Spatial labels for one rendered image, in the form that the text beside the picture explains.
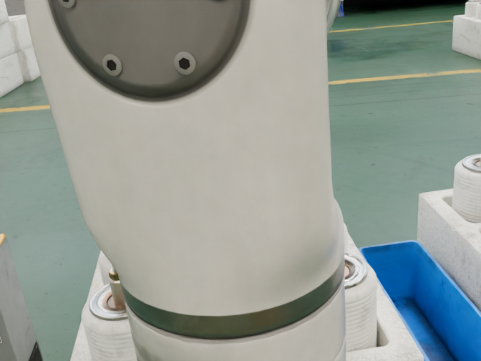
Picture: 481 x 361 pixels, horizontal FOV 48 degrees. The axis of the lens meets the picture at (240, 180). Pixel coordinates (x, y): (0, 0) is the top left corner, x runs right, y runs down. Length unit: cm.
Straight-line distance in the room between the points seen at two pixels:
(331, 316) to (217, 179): 8
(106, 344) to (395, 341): 32
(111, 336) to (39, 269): 68
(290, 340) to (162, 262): 5
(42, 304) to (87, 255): 18
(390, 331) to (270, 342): 47
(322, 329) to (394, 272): 77
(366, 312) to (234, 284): 45
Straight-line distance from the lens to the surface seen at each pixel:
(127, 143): 16
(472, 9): 311
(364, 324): 63
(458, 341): 87
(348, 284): 60
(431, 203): 95
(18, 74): 346
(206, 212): 16
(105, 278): 72
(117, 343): 60
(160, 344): 20
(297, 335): 20
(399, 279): 98
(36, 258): 131
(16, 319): 71
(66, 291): 116
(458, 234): 87
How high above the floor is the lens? 59
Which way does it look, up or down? 23 degrees down
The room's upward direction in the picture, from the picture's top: 6 degrees counter-clockwise
